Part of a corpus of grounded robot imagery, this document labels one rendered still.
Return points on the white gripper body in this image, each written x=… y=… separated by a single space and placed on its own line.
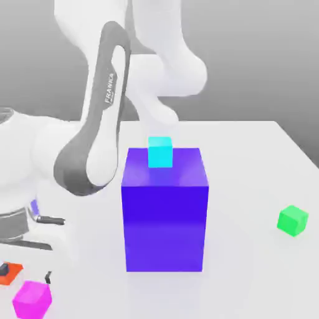
x=27 y=244

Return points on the small cyan cube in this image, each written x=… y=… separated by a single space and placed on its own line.
x=160 y=153

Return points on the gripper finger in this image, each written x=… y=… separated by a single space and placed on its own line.
x=48 y=277
x=3 y=269

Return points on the large purple box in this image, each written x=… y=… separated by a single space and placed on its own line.
x=164 y=224

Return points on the small green cube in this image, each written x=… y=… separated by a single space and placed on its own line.
x=292 y=221

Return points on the small orange cube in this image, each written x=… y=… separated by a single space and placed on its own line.
x=13 y=273

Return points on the small magenta cube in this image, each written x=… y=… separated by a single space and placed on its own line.
x=32 y=300

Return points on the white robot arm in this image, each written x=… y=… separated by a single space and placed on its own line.
x=107 y=82

